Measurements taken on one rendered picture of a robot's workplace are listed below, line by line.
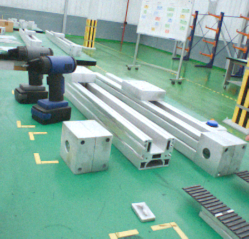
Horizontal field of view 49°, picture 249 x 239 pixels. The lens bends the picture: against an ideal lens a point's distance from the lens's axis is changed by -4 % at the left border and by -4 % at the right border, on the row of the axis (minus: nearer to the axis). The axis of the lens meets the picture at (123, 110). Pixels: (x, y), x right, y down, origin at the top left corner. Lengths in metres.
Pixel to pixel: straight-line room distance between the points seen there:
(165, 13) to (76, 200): 6.30
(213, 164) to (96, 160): 0.32
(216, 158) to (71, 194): 0.39
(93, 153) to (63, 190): 0.12
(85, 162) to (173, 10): 6.07
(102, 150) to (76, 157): 0.07
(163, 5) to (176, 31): 0.73
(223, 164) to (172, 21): 5.89
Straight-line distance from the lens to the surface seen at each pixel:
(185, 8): 6.43
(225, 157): 0.79
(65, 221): 0.54
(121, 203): 0.60
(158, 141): 0.77
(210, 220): 0.61
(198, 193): 0.64
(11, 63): 2.43
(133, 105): 1.10
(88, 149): 0.65
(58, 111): 0.94
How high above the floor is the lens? 1.13
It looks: 17 degrees down
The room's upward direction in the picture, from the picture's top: 9 degrees clockwise
